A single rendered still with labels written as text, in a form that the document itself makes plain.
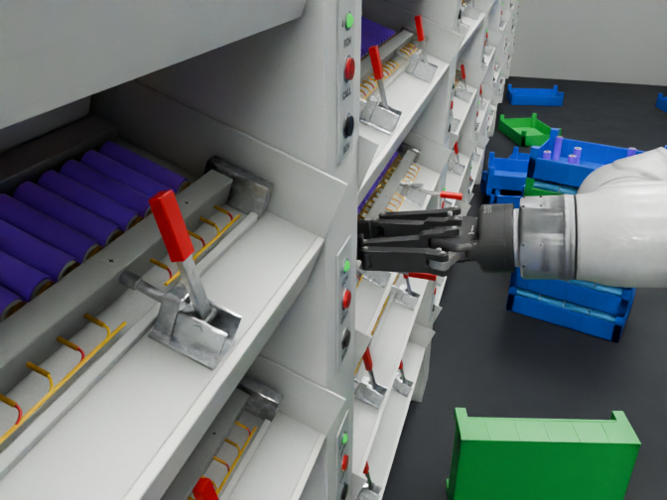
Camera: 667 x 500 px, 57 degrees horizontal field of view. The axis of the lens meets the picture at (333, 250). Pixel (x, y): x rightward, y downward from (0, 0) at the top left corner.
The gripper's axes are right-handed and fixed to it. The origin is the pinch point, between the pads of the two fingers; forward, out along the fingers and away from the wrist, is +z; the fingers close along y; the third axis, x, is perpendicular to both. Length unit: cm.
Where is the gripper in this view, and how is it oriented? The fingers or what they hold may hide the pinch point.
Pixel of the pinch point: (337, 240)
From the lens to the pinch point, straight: 73.4
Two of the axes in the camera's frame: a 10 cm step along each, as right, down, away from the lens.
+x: 1.5, 8.9, 4.3
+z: -9.5, 0.1, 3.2
